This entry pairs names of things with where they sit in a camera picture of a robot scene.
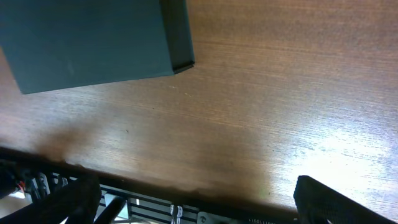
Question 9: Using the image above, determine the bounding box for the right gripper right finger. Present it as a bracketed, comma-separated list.
[294, 175, 395, 224]

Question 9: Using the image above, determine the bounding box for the aluminium frame rail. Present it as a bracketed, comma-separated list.
[1, 147, 299, 224]

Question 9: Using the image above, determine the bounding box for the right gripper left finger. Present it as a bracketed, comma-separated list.
[1, 175, 101, 224]

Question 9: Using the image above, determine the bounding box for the black box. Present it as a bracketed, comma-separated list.
[1, 0, 195, 94]

